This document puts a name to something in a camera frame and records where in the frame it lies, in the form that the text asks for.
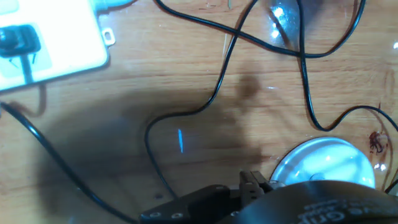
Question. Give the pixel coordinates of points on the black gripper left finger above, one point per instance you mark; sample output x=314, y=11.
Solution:
x=205, y=203

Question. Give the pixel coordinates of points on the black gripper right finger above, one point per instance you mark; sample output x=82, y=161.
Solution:
x=269, y=184

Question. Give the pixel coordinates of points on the white power strip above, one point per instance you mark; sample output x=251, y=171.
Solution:
x=68, y=37

